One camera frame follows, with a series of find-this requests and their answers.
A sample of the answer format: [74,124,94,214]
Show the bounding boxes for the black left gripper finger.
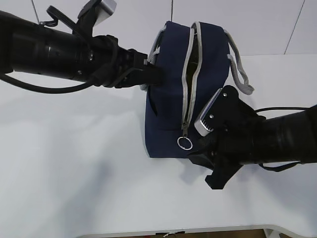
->
[128,63,164,87]

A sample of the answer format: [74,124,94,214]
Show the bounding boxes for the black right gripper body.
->
[200,99,263,165]

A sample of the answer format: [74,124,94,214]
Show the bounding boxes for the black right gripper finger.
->
[187,149,215,171]
[205,162,242,190]

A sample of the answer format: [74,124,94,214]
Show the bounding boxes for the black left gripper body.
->
[89,35,149,88]

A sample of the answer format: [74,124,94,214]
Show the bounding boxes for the navy lunch bag grey handles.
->
[142,21,254,158]

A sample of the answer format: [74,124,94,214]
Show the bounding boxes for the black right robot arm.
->
[188,100,317,189]

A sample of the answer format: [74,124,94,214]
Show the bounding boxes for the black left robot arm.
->
[0,7,164,88]

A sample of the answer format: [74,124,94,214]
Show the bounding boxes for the black camera cable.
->
[254,106,310,172]
[0,6,117,95]

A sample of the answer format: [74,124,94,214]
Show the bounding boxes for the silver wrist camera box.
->
[194,85,242,137]
[77,0,117,28]

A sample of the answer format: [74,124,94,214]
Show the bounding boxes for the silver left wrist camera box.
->
[77,0,117,28]

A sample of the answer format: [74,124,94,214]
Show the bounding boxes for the black left camera cable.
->
[0,6,117,95]

